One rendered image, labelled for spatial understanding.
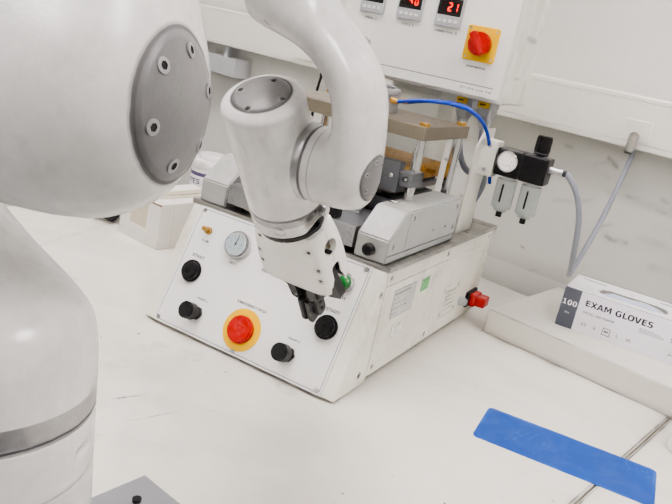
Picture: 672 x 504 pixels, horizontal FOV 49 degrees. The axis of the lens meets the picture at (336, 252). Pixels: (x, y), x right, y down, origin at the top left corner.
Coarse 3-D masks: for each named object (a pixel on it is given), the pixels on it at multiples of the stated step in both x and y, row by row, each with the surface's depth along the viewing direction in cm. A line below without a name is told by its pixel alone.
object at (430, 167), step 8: (392, 152) 120; (400, 152) 122; (400, 160) 114; (408, 160) 115; (424, 160) 119; (432, 160) 120; (408, 168) 110; (424, 168) 116; (432, 168) 119; (424, 176) 117; (432, 176) 120; (424, 184) 118; (432, 184) 121; (392, 192) 108
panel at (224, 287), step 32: (224, 224) 109; (192, 256) 110; (224, 256) 108; (256, 256) 106; (192, 288) 108; (224, 288) 106; (256, 288) 104; (288, 288) 102; (352, 288) 99; (160, 320) 109; (192, 320) 107; (224, 320) 105; (256, 320) 103; (288, 320) 101; (256, 352) 102; (320, 352) 98; (320, 384) 97
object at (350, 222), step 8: (232, 184) 109; (240, 184) 110; (232, 192) 109; (240, 192) 108; (232, 200) 109; (240, 200) 108; (248, 208) 108; (344, 216) 103; (352, 216) 104; (360, 216) 105; (336, 224) 101; (344, 224) 100; (352, 224) 100; (360, 224) 101; (344, 232) 100; (352, 232) 100; (344, 240) 100; (352, 240) 100
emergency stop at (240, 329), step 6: (234, 318) 103; (240, 318) 103; (246, 318) 103; (228, 324) 104; (234, 324) 103; (240, 324) 103; (246, 324) 102; (252, 324) 103; (228, 330) 103; (234, 330) 103; (240, 330) 102; (246, 330) 102; (252, 330) 102; (228, 336) 103; (234, 336) 102; (240, 336) 102; (246, 336) 102; (234, 342) 103; (240, 342) 102
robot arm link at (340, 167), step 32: (256, 0) 66; (288, 0) 65; (320, 0) 66; (288, 32) 66; (320, 32) 65; (352, 32) 67; (320, 64) 65; (352, 64) 65; (352, 96) 65; (384, 96) 68; (320, 128) 71; (352, 128) 66; (384, 128) 69; (320, 160) 68; (352, 160) 67; (320, 192) 69; (352, 192) 69
